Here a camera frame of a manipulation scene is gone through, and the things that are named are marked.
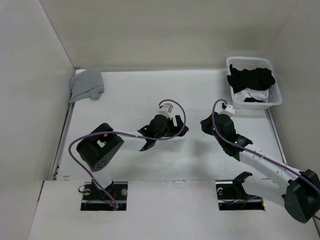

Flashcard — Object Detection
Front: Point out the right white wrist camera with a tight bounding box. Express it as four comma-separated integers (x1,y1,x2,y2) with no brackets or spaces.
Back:
220,105,235,117

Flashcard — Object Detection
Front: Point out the white plastic basket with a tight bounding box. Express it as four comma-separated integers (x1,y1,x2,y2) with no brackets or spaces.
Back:
226,56,283,110

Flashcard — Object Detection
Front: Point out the white tank top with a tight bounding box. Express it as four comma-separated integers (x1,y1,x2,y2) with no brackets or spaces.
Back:
234,88,269,103

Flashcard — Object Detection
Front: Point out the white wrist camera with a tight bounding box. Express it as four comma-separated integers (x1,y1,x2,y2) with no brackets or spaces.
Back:
158,103,174,119
220,105,235,117

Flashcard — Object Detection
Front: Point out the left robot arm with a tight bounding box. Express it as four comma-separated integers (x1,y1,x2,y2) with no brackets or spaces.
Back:
76,113,189,200

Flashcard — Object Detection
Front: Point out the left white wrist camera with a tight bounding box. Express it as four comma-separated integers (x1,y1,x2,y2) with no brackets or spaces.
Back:
158,103,174,119

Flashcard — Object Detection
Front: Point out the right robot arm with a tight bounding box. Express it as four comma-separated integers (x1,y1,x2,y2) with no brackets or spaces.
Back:
200,112,320,224

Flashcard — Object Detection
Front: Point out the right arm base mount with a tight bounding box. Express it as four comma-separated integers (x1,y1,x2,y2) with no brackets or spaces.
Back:
215,171,265,211

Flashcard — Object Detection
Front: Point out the folded grey tank top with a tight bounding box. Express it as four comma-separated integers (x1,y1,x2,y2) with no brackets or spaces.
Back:
69,67,105,104

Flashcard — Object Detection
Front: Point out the black tank top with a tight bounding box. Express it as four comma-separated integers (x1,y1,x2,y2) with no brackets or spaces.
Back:
227,64,276,94

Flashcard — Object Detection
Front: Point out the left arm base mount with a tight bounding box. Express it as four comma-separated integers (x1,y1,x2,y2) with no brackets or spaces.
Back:
78,182,129,212

